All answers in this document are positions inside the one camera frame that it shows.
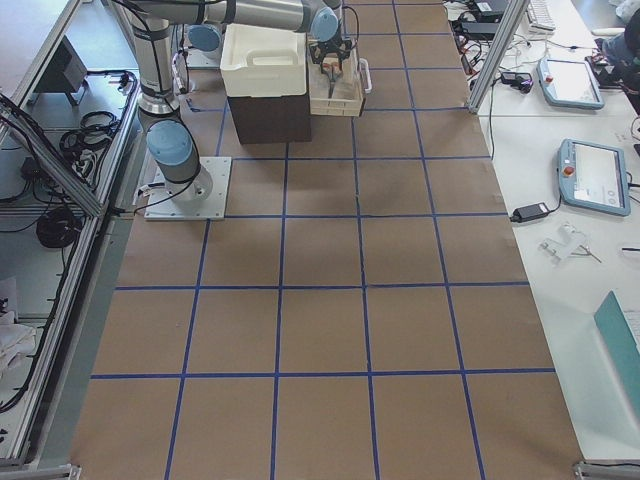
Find aluminium frame rail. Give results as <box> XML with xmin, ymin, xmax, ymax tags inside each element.
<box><xmin>1</xmin><ymin>1</ymin><xmax>138</xmax><ymax>469</ymax></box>

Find black control box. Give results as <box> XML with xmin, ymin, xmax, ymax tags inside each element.
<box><xmin>34</xmin><ymin>36</ymin><xmax>88</xmax><ymax>106</ymax></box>

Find teal laptop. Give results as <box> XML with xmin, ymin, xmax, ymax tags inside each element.
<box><xmin>593</xmin><ymin>290</ymin><xmax>639</xmax><ymax>433</ymax></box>

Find aluminium frame post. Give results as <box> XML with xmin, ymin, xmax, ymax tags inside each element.
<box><xmin>467</xmin><ymin>0</ymin><xmax>528</xmax><ymax>113</ymax></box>

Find orange grey handled scissors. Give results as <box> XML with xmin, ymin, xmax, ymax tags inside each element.
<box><xmin>321</xmin><ymin>58</ymin><xmax>343</xmax><ymax>99</ymax></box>

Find near teach pendant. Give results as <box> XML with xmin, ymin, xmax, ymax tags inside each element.
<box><xmin>557</xmin><ymin>139</ymin><xmax>631</xmax><ymax>217</ymax></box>

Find black power brick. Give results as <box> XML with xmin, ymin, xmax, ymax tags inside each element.
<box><xmin>510</xmin><ymin>202</ymin><xmax>551</xmax><ymax>223</ymax></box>

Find far teach pendant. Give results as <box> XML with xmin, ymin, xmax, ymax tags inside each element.
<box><xmin>536</xmin><ymin>57</ymin><xmax>604</xmax><ymax>110</ymax></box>

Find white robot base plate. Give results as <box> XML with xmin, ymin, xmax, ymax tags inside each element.
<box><xmin>142</xmin><ymin>157</ymin><xmax>232</xmax><ymax>221</ymax></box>

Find white plastic tray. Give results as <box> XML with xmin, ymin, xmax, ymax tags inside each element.
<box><xmin>220</xmin><ymin>24</ymin><xmax>307</xmax><ymax>98</ymax></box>

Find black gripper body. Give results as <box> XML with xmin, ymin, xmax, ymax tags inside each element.
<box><xmin>308</xmin><ymin>36</ymin><xmax>353</xmax><ymax>65</ymax></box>

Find clear acrylic bracket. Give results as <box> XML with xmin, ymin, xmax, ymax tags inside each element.
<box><xmin>539</xmin><ymin>222</ymin><xmax>602</xmax><ymax>265</ymax></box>

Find teach pendant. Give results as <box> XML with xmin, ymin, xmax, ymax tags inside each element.
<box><xmin>536</xmin><ymin>57</ymin><xmax>604</xmax><ymax>110</ymax></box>
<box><xmin>557</xmin><ymin>139</ymin><xmax>631</xmax><ymax>217</ymax></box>

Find coiled black cables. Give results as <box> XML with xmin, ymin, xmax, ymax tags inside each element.
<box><xmin>35</xmin><ymin>204</ymin><xmax>84</xmax><ymax>251</ymax></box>

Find wooden drawer with white handle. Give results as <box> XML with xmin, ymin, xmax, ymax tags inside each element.
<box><xmin>308</xmin><ymin>49</ymin><xmax>372</xmax><ymax>117</ymax></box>

